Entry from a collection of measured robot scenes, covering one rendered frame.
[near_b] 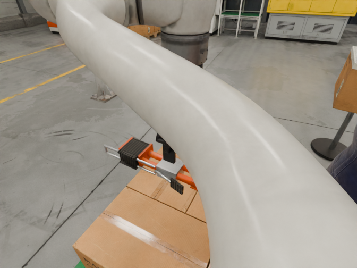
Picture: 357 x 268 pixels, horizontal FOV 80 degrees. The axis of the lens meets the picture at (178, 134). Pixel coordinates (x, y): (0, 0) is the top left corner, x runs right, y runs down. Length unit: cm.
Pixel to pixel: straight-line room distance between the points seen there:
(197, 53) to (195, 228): 92
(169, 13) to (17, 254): 190
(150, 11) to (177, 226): 99
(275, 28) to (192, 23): 735
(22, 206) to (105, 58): 216
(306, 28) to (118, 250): 740
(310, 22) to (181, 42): 738
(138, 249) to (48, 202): 126
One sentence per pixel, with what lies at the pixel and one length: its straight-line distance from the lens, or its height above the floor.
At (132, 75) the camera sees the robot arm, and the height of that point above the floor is 150.
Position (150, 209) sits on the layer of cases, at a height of 54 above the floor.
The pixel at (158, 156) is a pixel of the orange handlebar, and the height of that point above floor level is 110.
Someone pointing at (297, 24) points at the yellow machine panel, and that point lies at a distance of 771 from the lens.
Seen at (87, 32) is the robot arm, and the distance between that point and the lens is 23.
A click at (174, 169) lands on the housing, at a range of 63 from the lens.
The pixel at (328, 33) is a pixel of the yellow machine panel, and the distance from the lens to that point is 784.
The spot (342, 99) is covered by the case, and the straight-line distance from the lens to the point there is 230.
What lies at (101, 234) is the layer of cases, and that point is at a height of 54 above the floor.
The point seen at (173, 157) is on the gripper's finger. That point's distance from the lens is 49.
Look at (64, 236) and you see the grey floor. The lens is 195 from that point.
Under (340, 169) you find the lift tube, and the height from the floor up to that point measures 128.
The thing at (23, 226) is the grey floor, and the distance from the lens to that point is 216.
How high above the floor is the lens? 155
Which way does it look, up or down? 37 degrees down
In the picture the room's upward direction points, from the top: straight up
